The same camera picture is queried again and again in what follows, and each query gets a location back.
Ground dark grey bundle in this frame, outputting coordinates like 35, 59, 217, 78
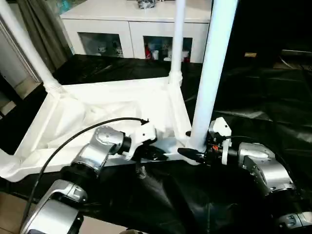
136, 0, 156, 10

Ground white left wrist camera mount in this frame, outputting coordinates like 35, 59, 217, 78
121, 120, 158, 160

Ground grey curtain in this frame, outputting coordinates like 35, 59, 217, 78
17, 0, 74, 71

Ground white glass-door cabinet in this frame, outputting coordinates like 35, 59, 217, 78
59, 0, 213, 63

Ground white plastic table top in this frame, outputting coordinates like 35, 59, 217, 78
0, 73, 203, 183

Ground grey door frame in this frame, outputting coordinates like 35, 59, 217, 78
0, 19, 43, 86

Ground black mat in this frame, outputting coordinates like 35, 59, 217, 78
0, 54, 312, 234

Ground black cabinet gold label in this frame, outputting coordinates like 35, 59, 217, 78
202, 0, 281, 69

